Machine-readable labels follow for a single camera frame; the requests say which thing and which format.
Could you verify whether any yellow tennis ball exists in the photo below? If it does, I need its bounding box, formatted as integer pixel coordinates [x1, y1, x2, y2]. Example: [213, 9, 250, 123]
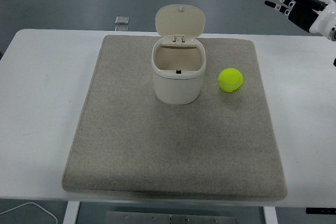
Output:
[217, 68, 244, 93]

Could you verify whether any cream lidded bin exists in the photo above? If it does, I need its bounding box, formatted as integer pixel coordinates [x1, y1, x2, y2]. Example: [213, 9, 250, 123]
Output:
[151, 4, 207, 105]

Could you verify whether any beige fabric mat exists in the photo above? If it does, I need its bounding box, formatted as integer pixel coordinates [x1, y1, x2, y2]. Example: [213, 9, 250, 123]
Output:
[61, 34, 288, 200]

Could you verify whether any grey metal plate with screws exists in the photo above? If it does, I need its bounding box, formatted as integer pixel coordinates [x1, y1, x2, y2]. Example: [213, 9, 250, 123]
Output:
[106, 210, 238, 224]

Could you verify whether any black control panel under table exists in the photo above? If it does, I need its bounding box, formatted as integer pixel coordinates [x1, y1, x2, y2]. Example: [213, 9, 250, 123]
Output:
[306, 208, 336, 215]

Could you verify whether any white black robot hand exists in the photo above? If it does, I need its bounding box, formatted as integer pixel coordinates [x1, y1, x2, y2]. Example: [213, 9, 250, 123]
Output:
[264, 0, 336, 36]

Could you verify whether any white cable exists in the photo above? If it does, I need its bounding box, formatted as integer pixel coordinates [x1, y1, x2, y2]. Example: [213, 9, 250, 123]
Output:
[0, 201, 58, 224]

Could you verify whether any white table leg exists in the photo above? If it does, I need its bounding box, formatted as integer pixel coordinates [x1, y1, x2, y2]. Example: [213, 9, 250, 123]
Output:
[64, 200, 81, 224]
[263, 205, 278, 224]

